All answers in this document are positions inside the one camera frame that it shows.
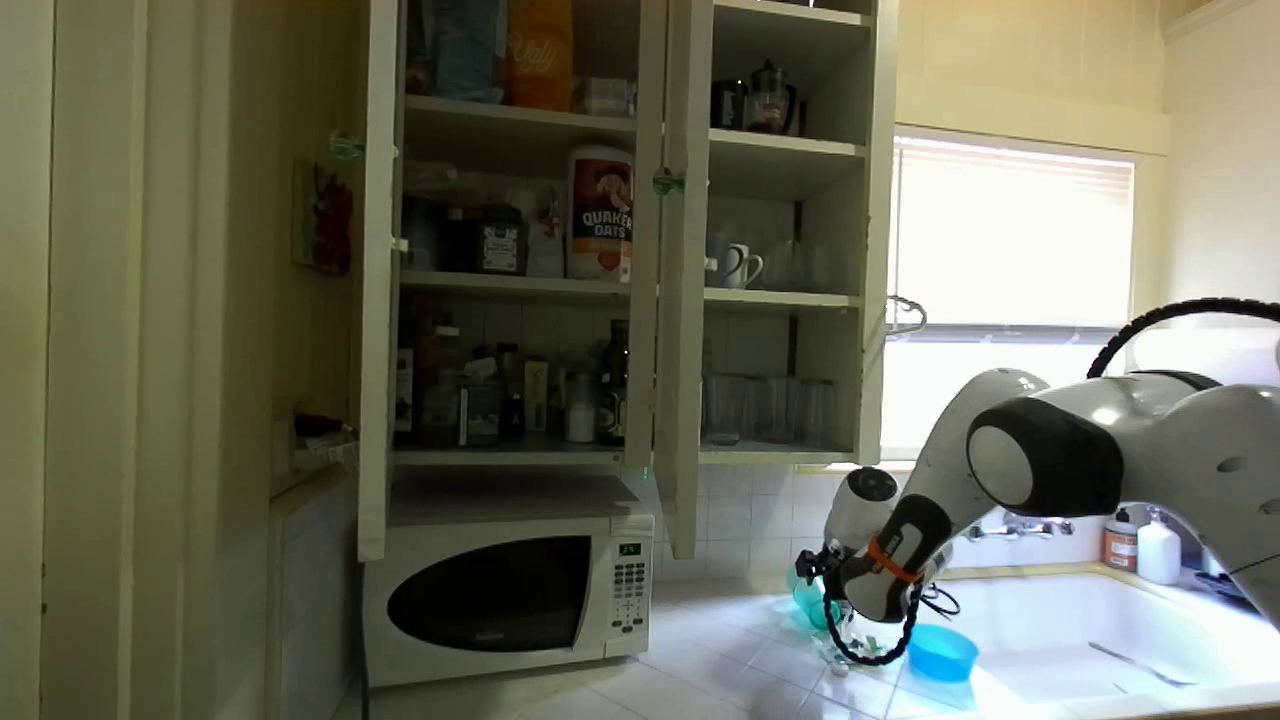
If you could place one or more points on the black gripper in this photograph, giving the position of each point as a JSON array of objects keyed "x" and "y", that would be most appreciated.
[{"x": 826, "y": 575}]

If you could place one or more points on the teal translucent plastic cup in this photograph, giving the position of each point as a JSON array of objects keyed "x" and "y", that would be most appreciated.
[{"x": 806, "y": 608}]

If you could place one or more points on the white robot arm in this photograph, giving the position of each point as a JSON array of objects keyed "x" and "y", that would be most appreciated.
[{"x": 1175, "y": 453}]

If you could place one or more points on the white cabinet door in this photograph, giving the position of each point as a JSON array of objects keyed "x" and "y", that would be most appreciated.
[
  {"x": 644, "y": 334},
  {"x": 379, "y": 334},
  {"x": 687, "y": 334},
  {"x": 879, "y": 200}
]

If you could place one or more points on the blue plastic bowl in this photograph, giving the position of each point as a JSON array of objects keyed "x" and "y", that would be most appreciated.
[{"x": 941, "y": 652}]

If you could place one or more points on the clear drinking glass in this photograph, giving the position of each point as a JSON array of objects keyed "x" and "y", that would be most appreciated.
[
  {"x": 773, "y": 411},
  {"x": 728, "y": 411},
  {"x": 820, "y": 412}
]

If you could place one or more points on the metal sink faucet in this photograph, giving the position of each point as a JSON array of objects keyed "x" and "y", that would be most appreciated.
[{"x": 1020, "y": 524}]

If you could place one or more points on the dark glass bottle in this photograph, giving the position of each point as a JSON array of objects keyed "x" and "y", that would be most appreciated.
[{"x": 615, "y": 386}]

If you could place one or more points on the white kitchen sink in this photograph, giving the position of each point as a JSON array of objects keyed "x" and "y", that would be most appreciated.
[{"x": 1105, "y": 642}]

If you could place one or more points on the small white jar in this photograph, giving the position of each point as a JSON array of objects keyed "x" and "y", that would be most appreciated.
[{"x": 581, "y": 421}]

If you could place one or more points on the orange soap bottle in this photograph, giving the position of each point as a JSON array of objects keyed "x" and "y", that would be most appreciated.
[{"x": 1123, "y": 544}]

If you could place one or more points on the white ceramic mug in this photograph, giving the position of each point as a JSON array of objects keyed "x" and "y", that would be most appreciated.
[{"x": 735, "y": 265}]

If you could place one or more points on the white plastic bottle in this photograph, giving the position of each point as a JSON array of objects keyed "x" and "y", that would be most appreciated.
[{"x": 1160, "y": 553}]

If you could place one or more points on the white microwave oven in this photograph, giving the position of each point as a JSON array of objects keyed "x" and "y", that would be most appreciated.
[{"x": 495, "y": 602}]

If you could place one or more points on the large white window blind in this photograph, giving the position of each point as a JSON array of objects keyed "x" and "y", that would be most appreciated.
[{"x": 1013, "y": 235}]

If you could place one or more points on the round oats canister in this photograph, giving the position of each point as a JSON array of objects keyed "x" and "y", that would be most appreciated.
[{"x": 603, "y": 215}]

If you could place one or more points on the dark metal kettle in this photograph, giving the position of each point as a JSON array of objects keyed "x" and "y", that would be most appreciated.
[{"x": 767, "y": 103}]

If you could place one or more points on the dark food box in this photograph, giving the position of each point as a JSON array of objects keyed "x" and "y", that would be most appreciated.
[{"x": 482, "y": 241}]

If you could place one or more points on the orange food bag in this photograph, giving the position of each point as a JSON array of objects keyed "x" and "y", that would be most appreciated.
[{"x": 540, "y": 55}]

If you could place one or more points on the blue food bag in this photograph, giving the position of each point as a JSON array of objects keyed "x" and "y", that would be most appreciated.
[{"x": 460, "y": 47}]

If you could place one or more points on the white upper wall cabinet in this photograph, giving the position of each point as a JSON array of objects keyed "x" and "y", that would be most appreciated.
[{"x": 505, "y": 125}]

